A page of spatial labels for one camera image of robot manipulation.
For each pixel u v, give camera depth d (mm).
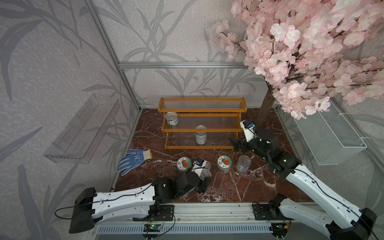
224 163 824
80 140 679
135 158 935
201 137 906
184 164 820
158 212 651
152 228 703
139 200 479
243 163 829
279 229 721
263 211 738
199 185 534
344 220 388
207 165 844
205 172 728
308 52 502
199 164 629
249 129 604
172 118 866
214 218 725
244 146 630
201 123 1127
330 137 603
